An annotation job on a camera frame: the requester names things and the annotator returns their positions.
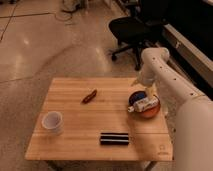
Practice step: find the white ceramic cup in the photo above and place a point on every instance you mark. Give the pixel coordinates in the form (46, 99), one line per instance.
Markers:
(53, 122)

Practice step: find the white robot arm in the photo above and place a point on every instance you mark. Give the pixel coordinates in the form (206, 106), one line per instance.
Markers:
(193, 139)

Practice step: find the brown sausage toy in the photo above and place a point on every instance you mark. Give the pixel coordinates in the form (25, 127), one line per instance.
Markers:
(89, 97)

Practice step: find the wooden table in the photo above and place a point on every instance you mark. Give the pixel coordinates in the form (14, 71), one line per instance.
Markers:
(83, 124)

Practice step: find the blue round lid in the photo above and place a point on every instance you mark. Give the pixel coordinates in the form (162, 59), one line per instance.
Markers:
(136, 96)

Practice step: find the orange bowl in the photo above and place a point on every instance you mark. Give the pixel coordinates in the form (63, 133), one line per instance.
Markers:
(150, 112)

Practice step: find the black rectangular box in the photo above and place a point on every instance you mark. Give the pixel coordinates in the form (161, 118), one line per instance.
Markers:
(114, 138)

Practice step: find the black office chair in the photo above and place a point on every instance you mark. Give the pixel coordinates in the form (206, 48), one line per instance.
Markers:
(144, 24)

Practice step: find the long white desk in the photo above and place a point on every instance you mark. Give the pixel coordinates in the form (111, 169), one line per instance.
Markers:
(195, 57)

